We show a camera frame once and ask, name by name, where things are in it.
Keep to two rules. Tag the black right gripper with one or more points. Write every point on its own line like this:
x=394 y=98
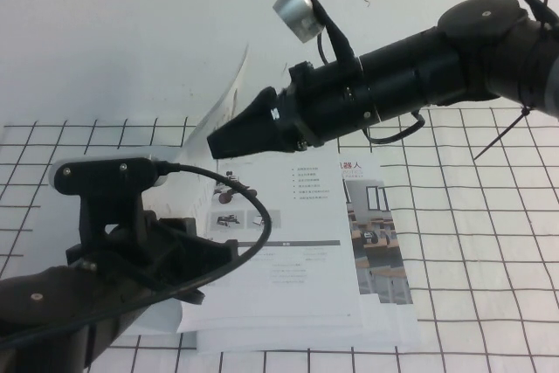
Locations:
x=323 y=102

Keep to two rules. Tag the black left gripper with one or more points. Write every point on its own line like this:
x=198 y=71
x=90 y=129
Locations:
x=131 y=259

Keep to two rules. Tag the white printed brochure book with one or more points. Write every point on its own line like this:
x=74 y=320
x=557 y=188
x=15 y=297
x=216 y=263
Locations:
x=297 y=233

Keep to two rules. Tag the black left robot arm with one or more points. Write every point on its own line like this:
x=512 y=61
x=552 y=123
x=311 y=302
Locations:
x=43 y=303

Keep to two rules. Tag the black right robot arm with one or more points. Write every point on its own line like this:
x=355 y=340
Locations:
x=436 y=67

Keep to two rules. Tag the black zip tie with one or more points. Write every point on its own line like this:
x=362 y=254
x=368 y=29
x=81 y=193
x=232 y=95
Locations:
x=502 y=133

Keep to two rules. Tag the white black-grid tablecloth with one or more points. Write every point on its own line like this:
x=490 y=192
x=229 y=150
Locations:
x=480 y=259

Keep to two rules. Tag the black left camera bracket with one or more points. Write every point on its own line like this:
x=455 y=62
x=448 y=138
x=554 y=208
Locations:
x=109 y=211

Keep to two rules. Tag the black camera bracket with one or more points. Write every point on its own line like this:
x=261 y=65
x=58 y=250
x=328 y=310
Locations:
x=109 y=211
x=342 y=47

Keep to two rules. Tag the black right camera bracket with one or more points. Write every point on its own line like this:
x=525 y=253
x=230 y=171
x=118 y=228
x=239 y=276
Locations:
x=342 y=47

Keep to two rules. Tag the silver round right wrist camera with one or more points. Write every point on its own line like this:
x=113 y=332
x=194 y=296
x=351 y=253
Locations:
x=297 y=10

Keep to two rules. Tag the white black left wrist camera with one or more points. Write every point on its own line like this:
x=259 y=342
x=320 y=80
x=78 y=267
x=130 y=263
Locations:
x=105 y=174

